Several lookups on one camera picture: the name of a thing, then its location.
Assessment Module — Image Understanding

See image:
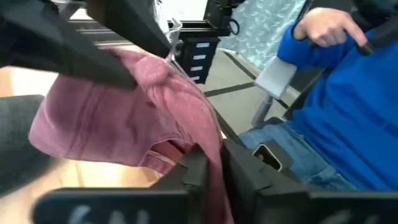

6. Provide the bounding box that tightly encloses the smartphone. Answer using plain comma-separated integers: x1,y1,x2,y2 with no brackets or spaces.
251,143,284,172

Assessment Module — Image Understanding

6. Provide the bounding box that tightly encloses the clear plastic bin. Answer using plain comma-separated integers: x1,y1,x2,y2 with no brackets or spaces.
164,17,185,63

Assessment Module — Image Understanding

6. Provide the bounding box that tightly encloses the black drawer cabinet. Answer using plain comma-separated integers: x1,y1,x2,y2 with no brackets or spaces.
178,36,221,85

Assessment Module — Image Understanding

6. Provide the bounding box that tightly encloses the person's hand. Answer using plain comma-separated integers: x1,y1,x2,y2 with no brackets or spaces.
292,7,369,49

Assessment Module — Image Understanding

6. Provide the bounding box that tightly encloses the black mounted device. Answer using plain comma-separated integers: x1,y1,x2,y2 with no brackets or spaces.
203,0,246,37

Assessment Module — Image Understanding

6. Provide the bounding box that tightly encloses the maroon baseball cap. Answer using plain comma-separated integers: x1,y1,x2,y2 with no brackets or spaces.
28,46,234,224

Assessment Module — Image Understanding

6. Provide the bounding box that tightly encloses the gray office chair armrest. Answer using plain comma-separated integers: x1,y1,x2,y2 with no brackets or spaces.
250,55,299,127

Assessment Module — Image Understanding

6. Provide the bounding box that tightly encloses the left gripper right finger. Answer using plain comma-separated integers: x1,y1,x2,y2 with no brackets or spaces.
221,139,311,224

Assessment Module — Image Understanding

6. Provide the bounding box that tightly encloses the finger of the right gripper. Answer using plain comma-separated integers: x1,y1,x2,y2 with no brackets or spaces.
0,0,138,91
85,0,173,59

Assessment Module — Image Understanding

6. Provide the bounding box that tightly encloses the black aluminium table frame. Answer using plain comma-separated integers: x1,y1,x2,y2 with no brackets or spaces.
58,18,248,149

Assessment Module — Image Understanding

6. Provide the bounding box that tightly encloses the black baseball cap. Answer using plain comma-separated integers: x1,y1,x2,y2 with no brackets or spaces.
0,95,60,198

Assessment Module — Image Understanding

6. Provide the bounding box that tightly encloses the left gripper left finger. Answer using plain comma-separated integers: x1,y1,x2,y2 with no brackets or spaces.
152,143,209,224

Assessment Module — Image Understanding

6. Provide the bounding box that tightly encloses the patterned glass divider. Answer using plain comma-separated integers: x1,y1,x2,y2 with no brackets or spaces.
217,0,307,70

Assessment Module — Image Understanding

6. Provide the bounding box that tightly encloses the person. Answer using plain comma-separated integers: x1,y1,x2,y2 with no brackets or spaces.
239,0,398,192

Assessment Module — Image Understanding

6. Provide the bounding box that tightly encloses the black leader arm handle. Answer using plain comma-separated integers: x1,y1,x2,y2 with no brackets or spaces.
310,0,398,57

